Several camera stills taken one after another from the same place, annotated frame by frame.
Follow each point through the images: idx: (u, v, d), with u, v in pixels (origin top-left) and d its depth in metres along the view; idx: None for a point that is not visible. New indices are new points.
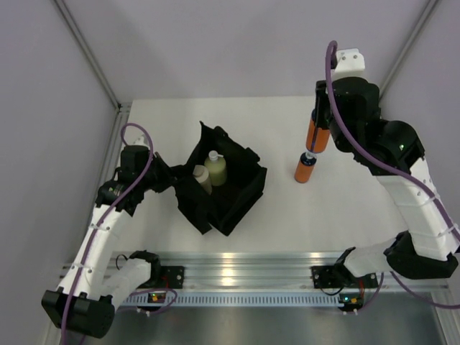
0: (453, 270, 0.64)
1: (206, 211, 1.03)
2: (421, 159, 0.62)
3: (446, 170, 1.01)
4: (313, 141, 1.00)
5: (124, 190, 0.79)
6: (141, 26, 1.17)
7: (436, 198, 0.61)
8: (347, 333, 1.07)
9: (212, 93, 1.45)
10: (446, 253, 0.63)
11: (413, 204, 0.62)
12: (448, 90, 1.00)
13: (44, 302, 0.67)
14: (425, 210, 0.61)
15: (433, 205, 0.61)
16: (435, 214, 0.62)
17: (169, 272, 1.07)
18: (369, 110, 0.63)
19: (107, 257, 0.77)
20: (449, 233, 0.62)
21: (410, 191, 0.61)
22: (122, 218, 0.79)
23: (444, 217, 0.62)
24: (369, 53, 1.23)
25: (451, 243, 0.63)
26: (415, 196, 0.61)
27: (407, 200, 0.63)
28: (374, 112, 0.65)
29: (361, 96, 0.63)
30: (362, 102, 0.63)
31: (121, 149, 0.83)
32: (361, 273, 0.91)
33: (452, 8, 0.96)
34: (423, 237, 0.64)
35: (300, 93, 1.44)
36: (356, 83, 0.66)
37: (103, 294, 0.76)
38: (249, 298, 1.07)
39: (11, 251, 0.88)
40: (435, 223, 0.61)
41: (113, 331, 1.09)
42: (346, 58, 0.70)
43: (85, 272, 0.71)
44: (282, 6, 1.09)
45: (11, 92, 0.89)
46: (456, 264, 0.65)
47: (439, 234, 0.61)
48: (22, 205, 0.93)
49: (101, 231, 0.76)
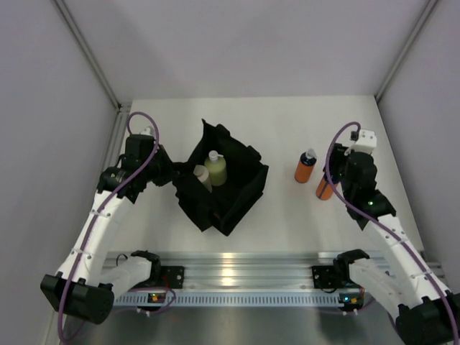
0: (424, 310, 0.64)
1: (208, 209, 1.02)
2: (392, 214, 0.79)
3: (446, 169, 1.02)
4: (322, 190, 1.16)
5: (127, 177, 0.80)
6: (141, 27, 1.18)
7: (405, 241, 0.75)
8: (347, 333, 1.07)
9: (212, 93, 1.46)
10: (422, 295, 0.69)
11: (387, 248, 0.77)
12: (446, 90, 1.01)
13: (43, 285, 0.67)
14: (395, 251, 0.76)
15: (402, 248, 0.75)
16: (407, 258, 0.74)
17: (169, 272, 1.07)
18: (364, 180, 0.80)
19: (107, 246, 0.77)
20: (424, 277, 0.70)
21: (380, 236, 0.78)
22: (123, 205, 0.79)
23: (416, 260, 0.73)
24: (367, 54, 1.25)
25: (428, 288, 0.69)
26: (384, 239, 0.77)
27: (384, 247, 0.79)
28: (370, 182, 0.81)
29: (361, 170, 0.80)
30: (361, 173, 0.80)
31: (126, 138, 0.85)
32: (357, 282, 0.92)
33: (450, 11, 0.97)
34: (403, 281, 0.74)
35: (299, 93, 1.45)
36: (366, 159, 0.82)
37: (103, 283, 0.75)
38: (249, 298, 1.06)
39: (10, 248, 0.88)
40: (407, 264, 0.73)
41: (112, 331, 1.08)
42: (364, 136, 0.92)
43: (84, 258, 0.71)
44: (282, 7, 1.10)
45: (10, 90, 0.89)
46: (429, 306, 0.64)
47: (411, 274, 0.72)
48: (22, 201, 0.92)
49: (102, 217, 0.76)
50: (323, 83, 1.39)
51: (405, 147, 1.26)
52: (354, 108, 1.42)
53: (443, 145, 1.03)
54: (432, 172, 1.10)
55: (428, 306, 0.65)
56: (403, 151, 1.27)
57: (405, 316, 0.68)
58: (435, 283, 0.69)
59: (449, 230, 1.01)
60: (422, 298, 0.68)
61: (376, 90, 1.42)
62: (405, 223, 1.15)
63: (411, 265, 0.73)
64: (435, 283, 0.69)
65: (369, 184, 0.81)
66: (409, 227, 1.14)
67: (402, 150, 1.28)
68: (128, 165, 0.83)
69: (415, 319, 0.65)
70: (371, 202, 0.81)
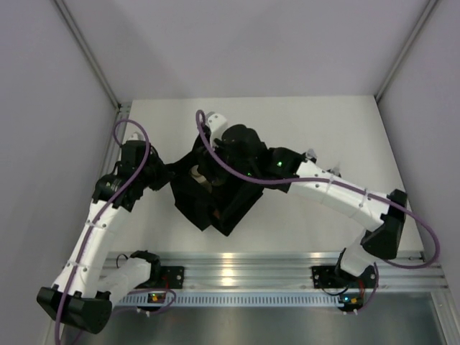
0: (394, 228, 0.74)
1: (206, 204, 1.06)
2: (304, 162, 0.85)
3: (446, 169, 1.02)
4: None
5: (122, 185, 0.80)
6: (141, 27, 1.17)
7: (333, 180, 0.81)
8: (348, 333, 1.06)
9: (212, 93, 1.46)
10: (379, 214, 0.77)
11: (324, 195, 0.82)
12: (447, 90, 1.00)
13: (39, 298, 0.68)
14: (332, 193, 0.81)
15: (336, 187, 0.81)
16: (345, 192, 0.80)
17: (169, 272, 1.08)
18: (253, 148, 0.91)
19: (104, 256, 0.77)
20: (368, 199, 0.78)
21: (311, 188, 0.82)
22: (119, 215, 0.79)
23: (354, 190, 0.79)
24: (369, 54, 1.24)
25: (377, 205, 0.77)
26: (318, 189, 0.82)
27: (320, 195, 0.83)
28: (258, 146, 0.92)
29: (244, 139, 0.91)
30: (247, 144, 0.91)
31: (122, 146, 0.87)
32: (360, 272, 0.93)
33: (451, 9, 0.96)
34: (355, 213, 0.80)
35: (299, 93, 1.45)
36: (235, 130, 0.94)
37: (100, 290, 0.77)
38: (249, 298, 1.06)
39: (9, 249, 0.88)
40: (349, 198, 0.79)
41: (113, 332, 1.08)
42: (212, 121, 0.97)
43: (80, 270, 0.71)
44: (282, 6, 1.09)
45: (9, 91, 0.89)
46: (395, 222, 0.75)
47: (359, 205, 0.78)
48: (22, 203, 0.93)
49: (98, 228, 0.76)
50: (323, 83, 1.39)
51: (405, 147, 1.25)
52: (353, 108, 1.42)
53: (444, 145, 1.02)
54: (432, 173, 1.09)
55: (392, 225, 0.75)
56: (403, 151, 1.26)
57: (380, 241, 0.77)
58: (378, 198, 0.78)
59: (448, 231, 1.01)
60: (381, 217, 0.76)
61: (376, 90, 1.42)
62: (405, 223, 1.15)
63: (352, 196, 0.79)
64: (378, 197, 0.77)
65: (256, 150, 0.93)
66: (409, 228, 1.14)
67: (402, 150, 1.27)
68: (123, 172, 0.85)
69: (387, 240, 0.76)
70: (279, 163, 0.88)
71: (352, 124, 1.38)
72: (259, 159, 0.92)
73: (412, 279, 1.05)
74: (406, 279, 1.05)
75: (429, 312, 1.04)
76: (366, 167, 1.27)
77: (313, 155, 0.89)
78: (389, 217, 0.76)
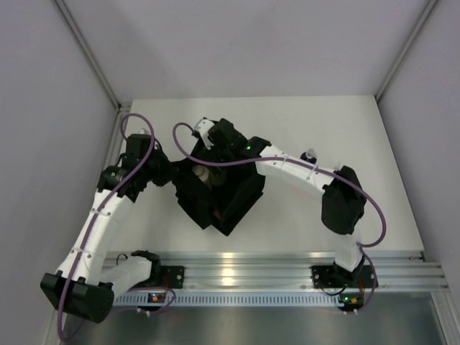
0: (330, 194, 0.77)
1: (208, 204, 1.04)
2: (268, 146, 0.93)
3: (446, 168, 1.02)
4: None
5: (126, 175, 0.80)
6: (141, 27, 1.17)
7: (287, 158, 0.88)
8: (351, 334, 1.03)
9: (211, 93, 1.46)
10: (321, 185, 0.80)
11: (280, 172, 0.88)
12: (447, 89, 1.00)
13: (42, 284, 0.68)
14: (286, 169, 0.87)
15: (288, 163, 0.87)
16: (297, 167, 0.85)
17: (169, 272, 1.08)
18: (229, 136, 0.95)
19: (108, 244, 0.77)
20: (315, 173, 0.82)
21: (269, 165, 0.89)
22: (123, 205, 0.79)
23: (303, 165, 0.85)
24: (368, 54, 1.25)
25: (323, 178, 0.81)
26: (274, 167, 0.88)
27: (278, 174, 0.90)
28: (235, 136, 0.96)
29: (219, 129, 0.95)
30: (223, 133, 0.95)
31: (128, 137, 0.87)
32: (354, 264, 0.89)
33: (451, 10, 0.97)
34: (307, 187, 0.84)
35: (299, 93, 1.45)
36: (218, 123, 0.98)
37: (103, 282, 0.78)
38: (249, 298, 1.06)
39: (8, 248, 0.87)
40: (299, 173, 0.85)
41: (111, 332, 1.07)
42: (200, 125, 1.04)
43: (84, 256, 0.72)
44: (282, 6, 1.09)
45: (10, 90, 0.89)
46: (333, 190, 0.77)
47: (306, 177, 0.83)
48: (21, 201, 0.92)
49: (102, 216, 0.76)
50: (323, 84, 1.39)
51: (405, 146, 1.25)
52: (353, 108, 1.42)
53: (443, 144, 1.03)
54: (432, 172, 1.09)
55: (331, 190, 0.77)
56: (403, 150, 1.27)
57: (326, 211, 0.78)
58: (324, 172, 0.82)
59: (448, 231, 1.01)
60: (323, 187, 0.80)
61: (376, 90, 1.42)
62: (406, 223, 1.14)
63: (302, 171, 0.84)
64: (324, 171, 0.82)
65: (235, 137, 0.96)
66: (410, 227, 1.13)
67: (402, 150, 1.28)
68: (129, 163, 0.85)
69: (331, 207, 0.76)
70: (249, 147, 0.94)
71: (352, 123, 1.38)
72: (236, 146, 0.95)
73: (412, 279, 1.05)
74: (407, 279, 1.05)
75: (430, 311, 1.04)
76: (367, 167, 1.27)
77: (313, 156, 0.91)
78: (330, 187, 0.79)
